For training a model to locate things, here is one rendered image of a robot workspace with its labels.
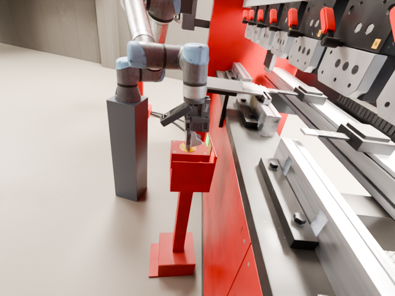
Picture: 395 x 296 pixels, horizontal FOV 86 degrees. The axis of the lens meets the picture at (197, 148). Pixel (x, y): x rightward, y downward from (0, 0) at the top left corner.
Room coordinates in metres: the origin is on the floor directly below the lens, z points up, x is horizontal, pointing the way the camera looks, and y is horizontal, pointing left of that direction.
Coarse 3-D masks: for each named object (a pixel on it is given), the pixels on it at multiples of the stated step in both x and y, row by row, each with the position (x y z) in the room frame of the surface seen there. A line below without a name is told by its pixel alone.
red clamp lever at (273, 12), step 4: (272, 12) 0.94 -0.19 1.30; (276, 12) 0.95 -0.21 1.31; (272, 16) 0.92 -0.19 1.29; (276, 16) 0.93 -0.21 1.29; (272, 20) 0.91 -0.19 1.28; (276, 20) 0.92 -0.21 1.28; (272, 24) 0.90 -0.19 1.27; (272, 28) 0.89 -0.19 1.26; (276, 28) 0.89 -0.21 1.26; (280, 28) 0.90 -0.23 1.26
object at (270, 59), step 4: (268, 52) 1.07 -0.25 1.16; (268, 56) 1.06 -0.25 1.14; (272, 56) 1.00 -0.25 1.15; (276, 56) 1.00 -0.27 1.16; (268, 60) 1.04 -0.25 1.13; (272, 60) 1.00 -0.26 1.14; (264, 64) 1.08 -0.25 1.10; (268, 64) 1.03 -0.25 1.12; (272, 64) 1.00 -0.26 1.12; (264, 68) 1.10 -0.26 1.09; (268, 68) 1.01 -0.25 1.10; (272, 68) 1.00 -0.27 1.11; (268, 72) 1.02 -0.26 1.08
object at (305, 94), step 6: (270, 90) 1.02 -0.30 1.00; (276, 90) 1.04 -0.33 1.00; (282, 90) 1.05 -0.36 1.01; (294, 90) 1.09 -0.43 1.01; (300, 90) 1.04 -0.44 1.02; (306, 90) 1.01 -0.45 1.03; (312, 90) 1.02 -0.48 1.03; (318, 90) 1.04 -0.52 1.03; (300, 96) 1.02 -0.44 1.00; (306, 96) 0.99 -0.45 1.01; (312, 96) 0.99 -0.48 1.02; (318, 96) 0.99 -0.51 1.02; (324, 96) 1.00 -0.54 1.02; (306, 102) 0.99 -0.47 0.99; (312, 102) 0.99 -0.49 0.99; (318, 102) 1.00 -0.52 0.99; (324, 102) 1.00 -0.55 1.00
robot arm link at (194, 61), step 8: (184, 48) 0.65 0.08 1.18; (192, 48) 0.63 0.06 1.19; (200, 48) 0.64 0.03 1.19; (208, 48) 0.66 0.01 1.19; (184, 56) 0.65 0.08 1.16; (192, 56) 0.63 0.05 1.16; (200, 56) 0.63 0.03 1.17; (208, 56) 0.66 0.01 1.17; (184, 64) 0.65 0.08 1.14; (192, 64) 0.63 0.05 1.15; (200, 64) 0.63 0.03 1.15; (208, 64) 0.67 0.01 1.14; (184, 72) 0.65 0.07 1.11; (192, 72) 0.63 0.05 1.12; (200, 72) 0.64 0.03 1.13; (184, 80) 0.65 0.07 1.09; (192, 80) 0.63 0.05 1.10; (200, 80) 0.64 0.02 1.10
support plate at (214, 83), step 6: (210, 78) 1.09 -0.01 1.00; (216, 78) 1.11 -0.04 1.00; (210, 84) 0.99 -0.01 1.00; (216, 84) 1.00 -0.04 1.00; (222, 84) 1.02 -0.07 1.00; (228, 84) 1.03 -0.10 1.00; (234, 84) 1.05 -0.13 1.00; (252, 84) 1.11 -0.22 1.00; (222, 90) 0.94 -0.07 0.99; (228, 90) 0.95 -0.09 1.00; (234, 90) 0.95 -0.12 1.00; (240, 90) 0.96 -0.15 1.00; (246, 90) 0.97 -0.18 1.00; (252, 90) 0.99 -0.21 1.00
